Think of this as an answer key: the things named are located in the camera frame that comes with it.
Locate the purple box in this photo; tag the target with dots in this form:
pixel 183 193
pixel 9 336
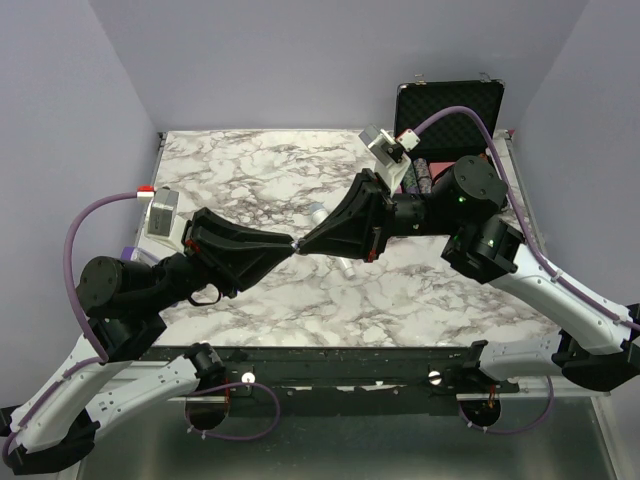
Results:
pixel 140 255

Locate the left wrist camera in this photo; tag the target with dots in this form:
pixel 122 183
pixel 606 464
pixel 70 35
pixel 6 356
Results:
pixel 161 222

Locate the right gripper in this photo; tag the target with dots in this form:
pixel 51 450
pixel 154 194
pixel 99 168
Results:
pixel 368 189

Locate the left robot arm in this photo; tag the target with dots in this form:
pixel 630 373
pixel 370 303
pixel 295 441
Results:
pixel 121 303

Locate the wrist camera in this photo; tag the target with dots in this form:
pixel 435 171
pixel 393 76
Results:
pixel 391 153
pixel 161 222

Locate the black poker chip case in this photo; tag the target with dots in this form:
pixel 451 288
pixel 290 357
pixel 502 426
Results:
pixel 452 137

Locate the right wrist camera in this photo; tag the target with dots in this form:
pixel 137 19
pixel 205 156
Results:
pixel 391 153

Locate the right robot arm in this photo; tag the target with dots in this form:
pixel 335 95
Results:
pixel 597 346

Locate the black mounting rail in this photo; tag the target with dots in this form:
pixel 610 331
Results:
pixel 334 381

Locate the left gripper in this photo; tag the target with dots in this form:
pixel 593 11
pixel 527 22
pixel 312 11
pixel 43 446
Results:
pixel 240 256

